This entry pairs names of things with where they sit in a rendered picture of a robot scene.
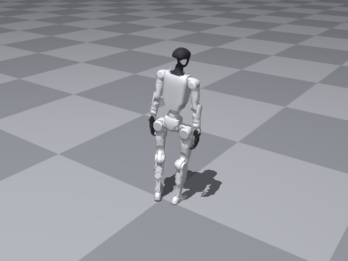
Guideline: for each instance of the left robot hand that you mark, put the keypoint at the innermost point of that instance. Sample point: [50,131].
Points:
[151,120]

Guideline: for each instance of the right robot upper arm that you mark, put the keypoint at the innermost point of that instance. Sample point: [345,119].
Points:
[194,86]

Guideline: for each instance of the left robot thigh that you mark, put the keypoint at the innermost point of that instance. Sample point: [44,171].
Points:
[161,134]

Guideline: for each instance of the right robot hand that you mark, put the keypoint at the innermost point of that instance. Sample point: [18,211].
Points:
[196,140]

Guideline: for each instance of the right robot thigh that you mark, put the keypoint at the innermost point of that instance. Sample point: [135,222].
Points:
[186,134]

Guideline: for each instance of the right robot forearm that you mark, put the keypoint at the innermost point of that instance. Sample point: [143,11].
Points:
[197,119]

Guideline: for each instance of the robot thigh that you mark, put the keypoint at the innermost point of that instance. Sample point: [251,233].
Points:
[186,134]
[161,134]

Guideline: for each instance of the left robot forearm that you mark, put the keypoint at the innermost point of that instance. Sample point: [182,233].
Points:
[154,107]

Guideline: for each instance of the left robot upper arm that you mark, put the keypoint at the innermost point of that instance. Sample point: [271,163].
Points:
[159,84]

